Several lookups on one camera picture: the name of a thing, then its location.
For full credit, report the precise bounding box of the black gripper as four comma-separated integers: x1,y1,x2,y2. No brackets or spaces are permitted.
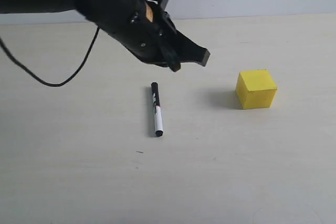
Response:
76,0,211,72

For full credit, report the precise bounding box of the black and white marker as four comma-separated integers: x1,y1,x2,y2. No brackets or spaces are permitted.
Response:
151,82,163,137

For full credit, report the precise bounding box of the yellow cube block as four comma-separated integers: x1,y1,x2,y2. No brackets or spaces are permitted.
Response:
235,69,277,110

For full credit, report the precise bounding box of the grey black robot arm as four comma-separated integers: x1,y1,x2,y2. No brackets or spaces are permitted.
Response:
1,0,210,72

